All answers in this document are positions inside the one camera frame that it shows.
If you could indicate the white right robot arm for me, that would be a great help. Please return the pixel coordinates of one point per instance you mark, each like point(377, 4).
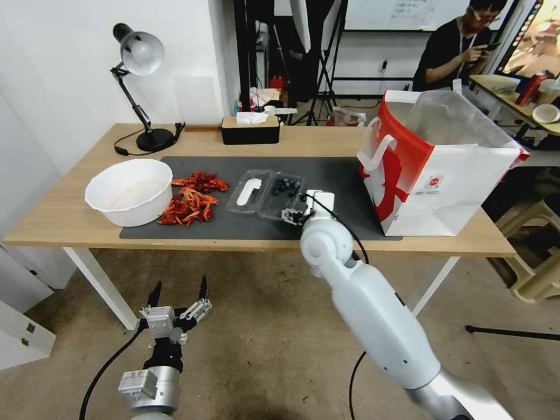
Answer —
point(372, 315)

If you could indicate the black phone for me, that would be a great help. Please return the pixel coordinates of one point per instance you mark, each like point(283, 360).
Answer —
point(493, 46)

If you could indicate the clear plastic takeout container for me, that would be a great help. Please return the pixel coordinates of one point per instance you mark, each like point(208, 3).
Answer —
point(250, 194)

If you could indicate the black light stand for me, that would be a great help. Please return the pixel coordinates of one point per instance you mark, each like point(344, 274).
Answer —
point(326, 70)

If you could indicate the person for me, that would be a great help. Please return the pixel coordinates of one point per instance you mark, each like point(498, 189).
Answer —
point(442, 48)

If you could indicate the black desk lamp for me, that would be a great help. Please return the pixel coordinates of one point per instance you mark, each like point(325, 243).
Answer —
point(142, 52)

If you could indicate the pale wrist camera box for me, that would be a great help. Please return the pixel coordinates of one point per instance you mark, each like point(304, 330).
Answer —
point(322, 200)
point(160, 321)

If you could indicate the black tripod leg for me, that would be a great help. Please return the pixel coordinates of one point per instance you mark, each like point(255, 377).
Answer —
point(512, 332)

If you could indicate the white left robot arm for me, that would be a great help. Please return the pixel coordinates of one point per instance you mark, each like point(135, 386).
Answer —
point(162, 389)

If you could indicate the clear plastic bag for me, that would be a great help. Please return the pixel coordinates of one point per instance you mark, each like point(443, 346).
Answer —
point(348, 117)

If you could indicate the white cabinet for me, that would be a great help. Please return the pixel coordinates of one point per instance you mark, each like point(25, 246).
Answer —
point(22, 280)

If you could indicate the small white bowl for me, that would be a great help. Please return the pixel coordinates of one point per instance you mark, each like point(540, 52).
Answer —
point(545, 114)

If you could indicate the red can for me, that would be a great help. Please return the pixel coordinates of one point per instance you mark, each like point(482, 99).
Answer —
point(528, 89)

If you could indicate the black metal rack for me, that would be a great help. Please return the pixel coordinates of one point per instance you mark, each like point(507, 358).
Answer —
point(245, 52)

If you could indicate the pale wooden desk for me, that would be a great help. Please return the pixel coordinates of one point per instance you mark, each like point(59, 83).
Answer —
point(492, 85)

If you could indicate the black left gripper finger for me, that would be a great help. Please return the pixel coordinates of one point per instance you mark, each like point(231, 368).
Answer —
point(154, 297)
point(202, 294)

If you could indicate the wooden table white legs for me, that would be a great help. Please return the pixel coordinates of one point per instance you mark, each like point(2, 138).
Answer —
point(65, 210)

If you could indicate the cardboard box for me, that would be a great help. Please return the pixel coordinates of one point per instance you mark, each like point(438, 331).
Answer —
point(262, 97)

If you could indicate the whiteboard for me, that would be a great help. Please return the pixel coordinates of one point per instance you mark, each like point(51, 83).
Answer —
point(389, 13)

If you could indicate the dark blueberries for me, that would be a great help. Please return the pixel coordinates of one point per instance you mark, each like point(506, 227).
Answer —
point(284, 187)

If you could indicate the black tissue box wooden lid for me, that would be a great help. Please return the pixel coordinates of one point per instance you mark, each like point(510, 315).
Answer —
point(249, 133)

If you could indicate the white plastic bowl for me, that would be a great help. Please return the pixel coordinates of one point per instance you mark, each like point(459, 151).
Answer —
point(131, 205)

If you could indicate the red crayfish pile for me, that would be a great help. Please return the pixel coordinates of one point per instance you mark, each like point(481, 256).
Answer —
point(188, 211)
point(201, 181)

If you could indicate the beige plastic stool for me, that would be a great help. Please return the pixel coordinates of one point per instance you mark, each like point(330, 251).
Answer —
point(531, 271)

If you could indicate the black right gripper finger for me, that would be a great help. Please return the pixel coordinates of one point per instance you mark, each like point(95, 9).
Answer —
point(302, 199)
point(290, 216)

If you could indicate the display screen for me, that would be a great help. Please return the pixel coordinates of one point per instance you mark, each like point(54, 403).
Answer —
point(533, 35)

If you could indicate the white folded umbrella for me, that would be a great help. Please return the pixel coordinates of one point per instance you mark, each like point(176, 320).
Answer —
point(302, 22)

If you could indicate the white tissue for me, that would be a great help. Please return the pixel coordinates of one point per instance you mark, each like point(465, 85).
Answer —
point(251, 117)

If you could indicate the dark grey table mat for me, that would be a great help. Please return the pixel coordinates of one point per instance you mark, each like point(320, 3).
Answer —
point(332, 175)

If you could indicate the red white takeout bag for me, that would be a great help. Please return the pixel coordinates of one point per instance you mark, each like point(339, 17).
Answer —
point(450, 192)

